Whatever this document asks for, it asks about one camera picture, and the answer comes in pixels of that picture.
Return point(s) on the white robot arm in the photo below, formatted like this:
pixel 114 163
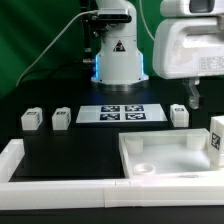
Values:
pixel 119 63

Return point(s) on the white square tabletop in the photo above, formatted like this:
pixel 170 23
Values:
pixel 164 152

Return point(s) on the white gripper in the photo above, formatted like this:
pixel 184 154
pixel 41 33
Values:
pixel 185 48

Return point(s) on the black camera stand pole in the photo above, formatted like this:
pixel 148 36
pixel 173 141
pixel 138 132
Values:
pixel 88 23

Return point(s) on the white U-shaped obstacle fence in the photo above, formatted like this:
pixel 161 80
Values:
pixel 204 189

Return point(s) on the white AprilTag marker sheet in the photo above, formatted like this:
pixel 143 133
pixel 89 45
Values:
pixel 121 113

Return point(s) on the black camera on robot base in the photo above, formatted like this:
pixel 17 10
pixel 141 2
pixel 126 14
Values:
pixel 113 15

